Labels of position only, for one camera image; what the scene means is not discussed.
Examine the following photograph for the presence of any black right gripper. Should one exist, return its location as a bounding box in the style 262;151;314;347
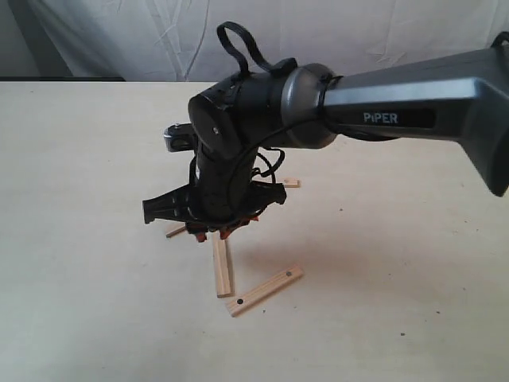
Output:
142;150;286;243

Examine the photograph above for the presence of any plain wooden stick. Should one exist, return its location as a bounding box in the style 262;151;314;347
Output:
165;224;186;239

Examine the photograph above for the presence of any grooved wood block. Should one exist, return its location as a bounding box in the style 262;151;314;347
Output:
212;232;234;298

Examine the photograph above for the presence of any wooden stick with two holes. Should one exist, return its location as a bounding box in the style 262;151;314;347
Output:
226;265;304;318

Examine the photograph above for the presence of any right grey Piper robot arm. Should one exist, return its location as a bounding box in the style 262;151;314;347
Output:
142;33;508;242

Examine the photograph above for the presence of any white backdrop cloth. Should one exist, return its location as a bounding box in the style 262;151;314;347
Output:
1;1;508;82

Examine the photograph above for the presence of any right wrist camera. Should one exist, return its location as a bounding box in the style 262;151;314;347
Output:
163;123;197;153

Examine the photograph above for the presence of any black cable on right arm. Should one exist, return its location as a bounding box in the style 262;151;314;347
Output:
216;21;299;76

